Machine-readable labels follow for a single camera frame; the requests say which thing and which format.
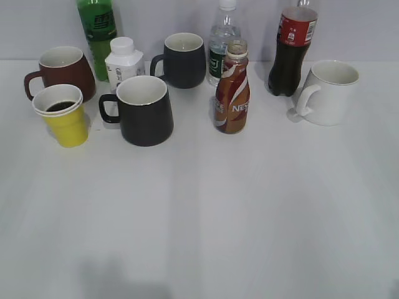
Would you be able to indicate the yellow paper cup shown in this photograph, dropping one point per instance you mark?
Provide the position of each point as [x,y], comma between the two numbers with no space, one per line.
[60,106]

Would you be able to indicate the black mug front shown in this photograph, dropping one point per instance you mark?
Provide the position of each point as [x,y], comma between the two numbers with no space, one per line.
[142,108]

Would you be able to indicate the brown Nescafe coffee bottle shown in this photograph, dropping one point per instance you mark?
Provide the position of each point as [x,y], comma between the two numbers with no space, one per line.
[233,92]

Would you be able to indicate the dark grey mug rear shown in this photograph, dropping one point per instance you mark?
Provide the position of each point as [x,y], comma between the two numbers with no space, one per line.
[184,60]

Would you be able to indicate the white ceramic mug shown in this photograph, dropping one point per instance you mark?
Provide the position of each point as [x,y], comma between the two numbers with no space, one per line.
[327,92]

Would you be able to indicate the clear water bottle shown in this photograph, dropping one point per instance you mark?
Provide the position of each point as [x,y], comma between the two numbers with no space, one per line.
[225,29]

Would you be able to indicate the white milk carton bottle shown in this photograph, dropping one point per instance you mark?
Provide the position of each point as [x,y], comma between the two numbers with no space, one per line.
[124,61]

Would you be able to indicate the brown ceramic mug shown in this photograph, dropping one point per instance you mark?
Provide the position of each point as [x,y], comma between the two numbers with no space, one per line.
[64,65]

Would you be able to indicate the green plastic soda bottle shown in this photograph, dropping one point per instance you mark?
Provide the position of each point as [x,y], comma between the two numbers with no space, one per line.
[99,27]

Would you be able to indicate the cola bottle red label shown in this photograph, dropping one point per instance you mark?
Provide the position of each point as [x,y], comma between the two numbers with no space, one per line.
[294,36]

